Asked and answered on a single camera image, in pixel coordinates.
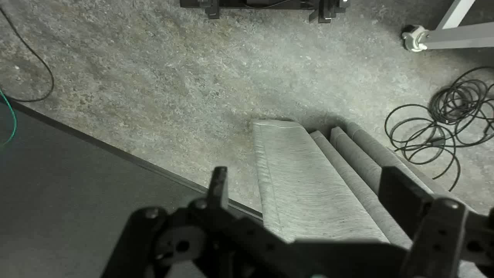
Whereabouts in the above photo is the light grey fabric curtain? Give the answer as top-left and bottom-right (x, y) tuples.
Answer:
(252, 117), (468, 248)

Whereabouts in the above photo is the coiled black cable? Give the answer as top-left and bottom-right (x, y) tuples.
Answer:
(383, 64), (494, 192)

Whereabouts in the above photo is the green cable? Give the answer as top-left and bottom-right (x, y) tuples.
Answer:
(0, 87), (20, 151)

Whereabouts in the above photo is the black equipment base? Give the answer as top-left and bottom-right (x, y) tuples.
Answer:
(177, 0), (349, 24)

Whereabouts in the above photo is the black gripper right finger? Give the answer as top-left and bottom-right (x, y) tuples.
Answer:
(378, 163), (494, 278)

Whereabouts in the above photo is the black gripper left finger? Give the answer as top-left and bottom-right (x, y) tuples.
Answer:
(100, 164), (269, 278)

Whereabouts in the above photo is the thin black floor cable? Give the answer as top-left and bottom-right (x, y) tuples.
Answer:
(0, 4), (56, 103)

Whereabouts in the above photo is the white table with metal legs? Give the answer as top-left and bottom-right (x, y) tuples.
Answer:
(400, 0), (494, 53)

